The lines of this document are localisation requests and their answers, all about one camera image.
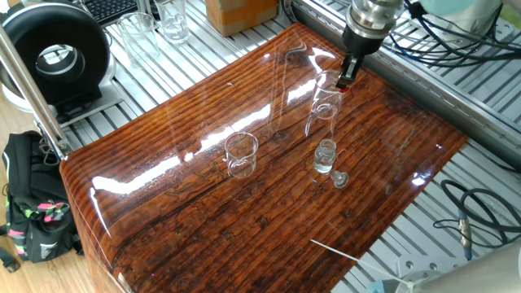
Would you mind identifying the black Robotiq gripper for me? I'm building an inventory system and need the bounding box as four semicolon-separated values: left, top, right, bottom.
335;24;385;90

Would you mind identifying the glass dropper with red bulb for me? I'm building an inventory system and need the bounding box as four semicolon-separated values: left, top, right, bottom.
315;83;351;123

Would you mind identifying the small glass bottle with liquid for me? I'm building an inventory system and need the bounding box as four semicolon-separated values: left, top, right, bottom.
313;138;339;175

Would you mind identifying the upper glass conical flask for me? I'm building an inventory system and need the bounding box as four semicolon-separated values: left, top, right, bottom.
304;68;346;138

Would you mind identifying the glass conical flask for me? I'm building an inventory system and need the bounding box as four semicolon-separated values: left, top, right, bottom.
224;130;260;180
304;68;346;138

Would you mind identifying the clear glass bottle stopper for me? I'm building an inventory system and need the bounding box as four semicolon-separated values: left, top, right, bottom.
330;170;351;190

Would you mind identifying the brown cardboard box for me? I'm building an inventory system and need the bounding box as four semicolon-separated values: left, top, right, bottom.
204;0;279;38

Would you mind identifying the lower glass conical flask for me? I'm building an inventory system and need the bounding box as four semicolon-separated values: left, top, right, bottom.
224;130;260;180

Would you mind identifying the glossy wood-grain table mat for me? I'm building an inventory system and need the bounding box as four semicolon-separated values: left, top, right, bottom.
59;22;469;293

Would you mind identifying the tall glass beaker with water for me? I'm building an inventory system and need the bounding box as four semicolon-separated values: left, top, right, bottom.
153;0;191;46

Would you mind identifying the white zip tie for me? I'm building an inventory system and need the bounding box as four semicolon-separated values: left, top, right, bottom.
310;238;414;288

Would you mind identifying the tall empty glass beaker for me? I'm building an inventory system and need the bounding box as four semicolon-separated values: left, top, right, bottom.
116;11;161;69

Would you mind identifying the black computer keyboard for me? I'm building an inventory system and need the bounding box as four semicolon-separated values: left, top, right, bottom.
82;0;140;26

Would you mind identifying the black backpack with colourful print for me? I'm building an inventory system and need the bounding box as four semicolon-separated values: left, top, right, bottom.
0;129;85;273

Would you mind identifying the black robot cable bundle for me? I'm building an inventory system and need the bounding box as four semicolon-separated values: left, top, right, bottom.
384;0;521;69

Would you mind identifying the black cable with silver plug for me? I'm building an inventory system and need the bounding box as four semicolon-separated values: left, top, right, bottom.
431;178;521;261

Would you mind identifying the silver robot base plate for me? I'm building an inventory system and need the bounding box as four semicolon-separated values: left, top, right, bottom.
395;252;469;286

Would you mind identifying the white fan base plate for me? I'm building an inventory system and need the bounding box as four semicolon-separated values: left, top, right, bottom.
2;52;125;129

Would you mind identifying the aluminium frame post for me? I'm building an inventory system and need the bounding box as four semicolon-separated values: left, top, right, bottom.
0;24;73;162

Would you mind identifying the black ring-shaped fan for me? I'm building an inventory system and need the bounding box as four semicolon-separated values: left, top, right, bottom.
0;2;112;119

